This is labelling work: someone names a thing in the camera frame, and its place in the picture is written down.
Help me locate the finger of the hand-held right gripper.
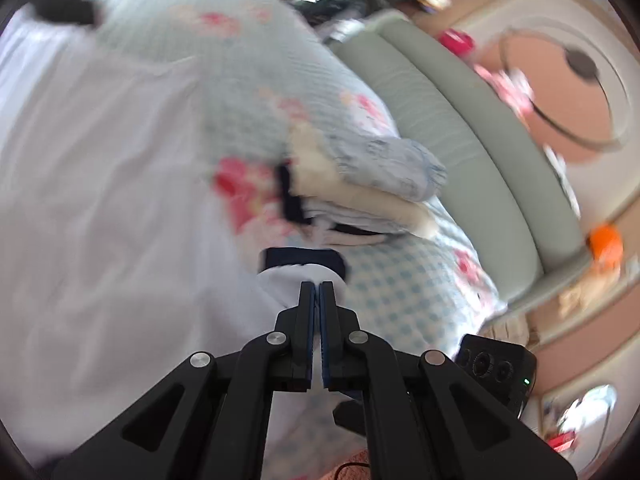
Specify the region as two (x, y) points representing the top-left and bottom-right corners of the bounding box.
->
(332, 400), (368, 436)

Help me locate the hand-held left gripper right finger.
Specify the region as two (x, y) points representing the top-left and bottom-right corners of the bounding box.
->
(319, 281), (578, 480)

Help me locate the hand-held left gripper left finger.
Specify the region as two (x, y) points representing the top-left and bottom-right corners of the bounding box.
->
(50, 281), (317, 480)

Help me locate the white shirt with navy collar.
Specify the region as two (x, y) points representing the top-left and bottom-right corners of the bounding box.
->
(0, 7), (348, 478)

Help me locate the pale folded garment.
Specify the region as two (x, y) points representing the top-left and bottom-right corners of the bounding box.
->
(307, 227), (396, 250)

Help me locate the white folded shirt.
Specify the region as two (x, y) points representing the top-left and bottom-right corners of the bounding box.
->
(300, 195), (401, 236)

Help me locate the cream fleece folded garment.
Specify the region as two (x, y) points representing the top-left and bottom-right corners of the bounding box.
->
(287, 125), (441, 238)

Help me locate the navy folded garment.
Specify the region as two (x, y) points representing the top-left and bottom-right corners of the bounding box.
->
(277, 160), (307, 225)

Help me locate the orange toy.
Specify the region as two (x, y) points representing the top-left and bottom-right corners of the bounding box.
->
(587, 225), (626, 267)

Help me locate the light blue printed folded garment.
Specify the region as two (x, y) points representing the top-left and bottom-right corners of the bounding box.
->
(335, 135), (448, 206)

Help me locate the grey-green padded headboard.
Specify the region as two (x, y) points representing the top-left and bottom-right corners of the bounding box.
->
(330, 10), (596, 316)

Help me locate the pink white toy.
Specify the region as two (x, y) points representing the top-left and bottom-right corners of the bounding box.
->
(475, 64), (537, 117)

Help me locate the red object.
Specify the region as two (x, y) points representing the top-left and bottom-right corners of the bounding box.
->
(437, 29), (473, 57)

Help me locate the black garment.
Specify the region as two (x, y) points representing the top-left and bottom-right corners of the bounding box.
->
(30, 0), (101, 28)

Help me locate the black cable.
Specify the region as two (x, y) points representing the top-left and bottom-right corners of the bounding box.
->
(334, 462), (371, 480)

